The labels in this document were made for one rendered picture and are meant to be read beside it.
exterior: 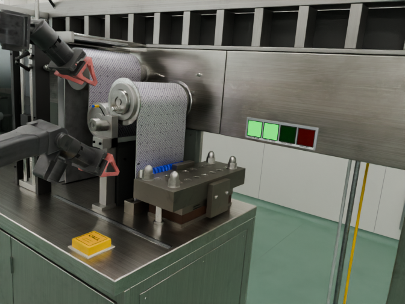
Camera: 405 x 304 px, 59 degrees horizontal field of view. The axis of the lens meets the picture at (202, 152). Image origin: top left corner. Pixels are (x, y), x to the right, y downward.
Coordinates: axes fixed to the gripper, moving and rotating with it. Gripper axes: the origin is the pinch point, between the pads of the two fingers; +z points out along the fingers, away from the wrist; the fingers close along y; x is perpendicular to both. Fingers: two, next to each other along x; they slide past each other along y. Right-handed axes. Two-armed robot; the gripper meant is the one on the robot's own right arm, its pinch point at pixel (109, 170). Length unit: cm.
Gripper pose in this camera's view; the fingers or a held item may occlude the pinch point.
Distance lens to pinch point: 108.5
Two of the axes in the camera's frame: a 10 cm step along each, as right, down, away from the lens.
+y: 8.1, 1.7, -5.7
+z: 4.7, 4.1, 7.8
